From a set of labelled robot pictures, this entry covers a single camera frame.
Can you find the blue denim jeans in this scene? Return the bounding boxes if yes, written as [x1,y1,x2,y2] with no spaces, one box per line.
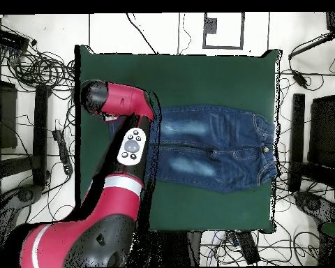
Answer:
[108,104,278,194]

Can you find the dark green table cloth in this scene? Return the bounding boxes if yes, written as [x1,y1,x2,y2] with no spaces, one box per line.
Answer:
[74,44,283,234]

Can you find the black power strip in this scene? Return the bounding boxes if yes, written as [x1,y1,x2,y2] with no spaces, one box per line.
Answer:
[52,128,74,176]

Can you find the black floor bar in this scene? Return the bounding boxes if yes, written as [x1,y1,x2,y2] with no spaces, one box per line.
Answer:
[235,230,261,265]

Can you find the black power adapter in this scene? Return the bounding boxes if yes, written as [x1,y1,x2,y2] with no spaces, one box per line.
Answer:
[291,69,309,88]

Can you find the grey stand foot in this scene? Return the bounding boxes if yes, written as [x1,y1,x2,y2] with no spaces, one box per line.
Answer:
[293,191,335,227]
[0,184,44,232]

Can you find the black rod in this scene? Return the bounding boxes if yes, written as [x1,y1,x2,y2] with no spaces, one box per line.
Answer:
[288,31,335,61]

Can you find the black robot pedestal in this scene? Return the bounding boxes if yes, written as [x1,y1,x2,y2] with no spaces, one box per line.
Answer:
[184,230,204,267]

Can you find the long black cable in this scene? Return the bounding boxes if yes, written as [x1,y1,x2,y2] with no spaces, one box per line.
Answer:
[126,13,159,54]

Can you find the black metal frame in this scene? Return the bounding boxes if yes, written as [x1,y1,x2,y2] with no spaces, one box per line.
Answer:
[288,93,335,193]
[0,62,50,191]

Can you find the black cable tangle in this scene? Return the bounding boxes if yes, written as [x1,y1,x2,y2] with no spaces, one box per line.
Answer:
[0,41,76,93]

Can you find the black network switch box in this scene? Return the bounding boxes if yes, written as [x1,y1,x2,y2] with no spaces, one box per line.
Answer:
[0,28,30,52]

